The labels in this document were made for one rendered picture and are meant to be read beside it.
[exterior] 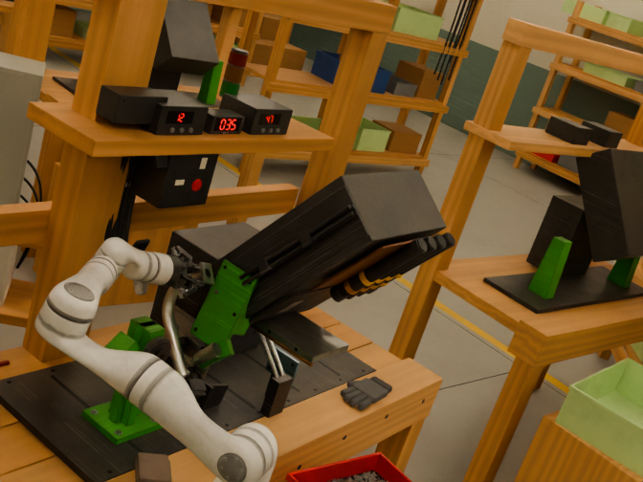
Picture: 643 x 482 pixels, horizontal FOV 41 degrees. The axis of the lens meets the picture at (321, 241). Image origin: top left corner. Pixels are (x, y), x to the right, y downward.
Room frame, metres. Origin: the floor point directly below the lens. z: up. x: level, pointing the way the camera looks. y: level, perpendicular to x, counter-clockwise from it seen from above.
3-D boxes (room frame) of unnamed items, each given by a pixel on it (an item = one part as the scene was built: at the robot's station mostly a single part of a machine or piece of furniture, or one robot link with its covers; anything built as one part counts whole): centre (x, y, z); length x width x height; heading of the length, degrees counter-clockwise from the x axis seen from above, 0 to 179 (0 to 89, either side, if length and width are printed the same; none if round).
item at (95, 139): (2.24, 0.40, 1.52); 0.90 x 0.25 x 0.04; 148
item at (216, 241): (2.27, 0.24, 1.07); 0.30 x 0.18 x 0.34; 148
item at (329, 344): (2.12, 0.05, 1.11); 0.39 x 0.16 x 0.03; 58
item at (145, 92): (1.97, 0.52, 1.59); 0.15 x 0.07 x 0.07; 148
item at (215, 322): (2.01, 0.17, 1.17); 0.13 x 0.12 x 0.20; 148
